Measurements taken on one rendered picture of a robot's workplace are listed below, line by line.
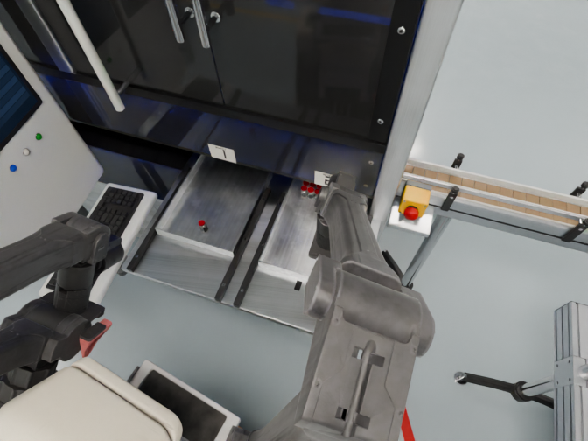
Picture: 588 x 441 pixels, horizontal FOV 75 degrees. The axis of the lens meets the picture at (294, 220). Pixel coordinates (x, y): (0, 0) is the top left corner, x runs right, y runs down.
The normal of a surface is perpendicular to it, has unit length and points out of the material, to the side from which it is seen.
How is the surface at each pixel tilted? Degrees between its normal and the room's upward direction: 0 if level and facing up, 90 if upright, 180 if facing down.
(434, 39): 90
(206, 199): 0
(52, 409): 42
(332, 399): 17
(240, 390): 0
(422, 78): 90
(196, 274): 0
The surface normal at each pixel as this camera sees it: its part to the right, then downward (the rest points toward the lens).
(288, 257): -0.02, -0.52
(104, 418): 0.30, -0.90
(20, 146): 0.97, 0.20
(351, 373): 0.17, -0.31
